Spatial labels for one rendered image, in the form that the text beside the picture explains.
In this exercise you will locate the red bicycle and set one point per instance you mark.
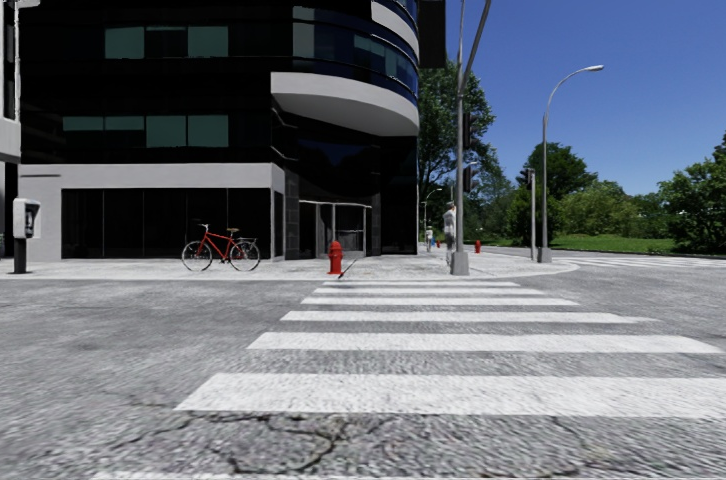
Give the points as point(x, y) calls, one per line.
point(221, 248)

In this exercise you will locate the trees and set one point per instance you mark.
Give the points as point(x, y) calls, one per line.
point(639, 204)

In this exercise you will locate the grey street lamp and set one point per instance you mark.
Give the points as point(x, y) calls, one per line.
point(425, 210)
point(544, 180)

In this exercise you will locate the white box on a post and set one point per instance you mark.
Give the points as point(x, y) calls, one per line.
point(25, 219)

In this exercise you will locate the tree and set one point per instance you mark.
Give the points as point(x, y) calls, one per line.
point(441, 132)

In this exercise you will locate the person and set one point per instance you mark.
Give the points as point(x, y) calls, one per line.
point(429, 237)
point(449, 228)

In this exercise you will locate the dark glass tower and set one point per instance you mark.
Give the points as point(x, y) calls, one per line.
point(159, 90)

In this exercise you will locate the traffic light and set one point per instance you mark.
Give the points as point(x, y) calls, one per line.
point(531, 204)
point(459, 180)

